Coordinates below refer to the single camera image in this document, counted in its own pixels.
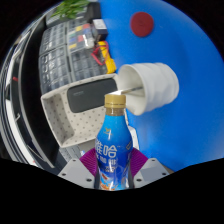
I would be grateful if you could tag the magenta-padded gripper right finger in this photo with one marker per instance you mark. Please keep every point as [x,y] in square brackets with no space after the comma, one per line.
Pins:
[151,171]

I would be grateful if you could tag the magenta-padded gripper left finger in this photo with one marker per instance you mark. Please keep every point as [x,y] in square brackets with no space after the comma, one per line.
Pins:
[75,171]

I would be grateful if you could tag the blue drink bottle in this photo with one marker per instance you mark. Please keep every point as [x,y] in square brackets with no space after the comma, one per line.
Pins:
[111,153]

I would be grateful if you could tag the white perforated tray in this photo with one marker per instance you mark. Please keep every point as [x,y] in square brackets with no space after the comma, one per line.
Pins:
[66,123]

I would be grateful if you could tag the black rectangular case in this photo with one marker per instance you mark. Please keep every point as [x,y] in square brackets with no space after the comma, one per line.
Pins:
[90,95]

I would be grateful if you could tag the metal spoon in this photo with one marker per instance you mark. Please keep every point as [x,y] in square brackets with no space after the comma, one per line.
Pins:
[133,89]

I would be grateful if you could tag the black workbench shelf unit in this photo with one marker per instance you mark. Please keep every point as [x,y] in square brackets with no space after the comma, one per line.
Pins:
[30,100]

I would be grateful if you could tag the white ribbed cup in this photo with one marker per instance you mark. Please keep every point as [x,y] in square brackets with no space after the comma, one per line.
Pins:
[156,86]

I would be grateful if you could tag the grey small-parts drawer cabinet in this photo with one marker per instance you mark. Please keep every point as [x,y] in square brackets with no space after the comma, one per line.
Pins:
[53,71]
[85,66]
[51,38]

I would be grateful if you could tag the black box with white label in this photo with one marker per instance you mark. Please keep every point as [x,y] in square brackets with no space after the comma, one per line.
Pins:
[100,29]

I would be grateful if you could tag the flat round red coaster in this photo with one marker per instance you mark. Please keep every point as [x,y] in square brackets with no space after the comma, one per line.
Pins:
[142,24]

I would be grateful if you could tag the black flat case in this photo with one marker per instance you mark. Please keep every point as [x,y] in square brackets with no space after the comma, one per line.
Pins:
[94,10]

